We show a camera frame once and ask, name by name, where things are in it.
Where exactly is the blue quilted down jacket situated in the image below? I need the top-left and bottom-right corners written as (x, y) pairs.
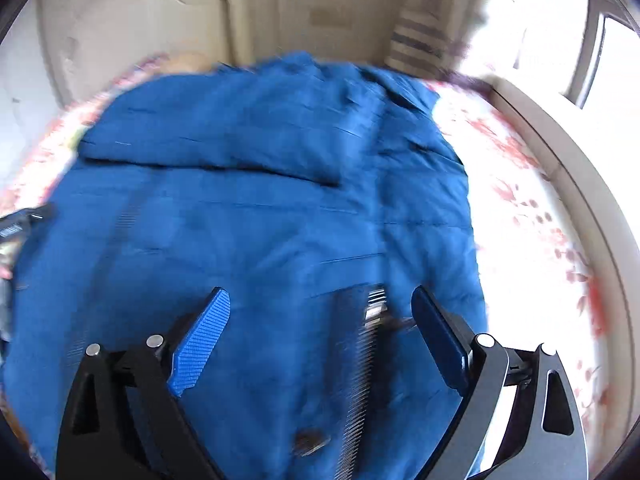
top-left (3, 54), bottom-right (486, 479)

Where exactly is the floral bed quilt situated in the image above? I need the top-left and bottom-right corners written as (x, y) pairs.
top-left (1, 54), bottom-right (610, 474)

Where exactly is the white wooden headboard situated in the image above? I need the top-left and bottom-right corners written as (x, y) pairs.
top-left (38, 0), bottom-right (273, 105)

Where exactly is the peach textured pillow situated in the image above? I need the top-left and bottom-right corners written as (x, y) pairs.
top-left (157, 52), bottom-right (215, 75)

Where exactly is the sailboat print curtain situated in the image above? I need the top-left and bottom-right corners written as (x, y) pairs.
top-left (385, 0), bottom-right (489, 79)

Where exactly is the dark window frame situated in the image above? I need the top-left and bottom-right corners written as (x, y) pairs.
top-left (565, 0), bottom-right (639, 108)

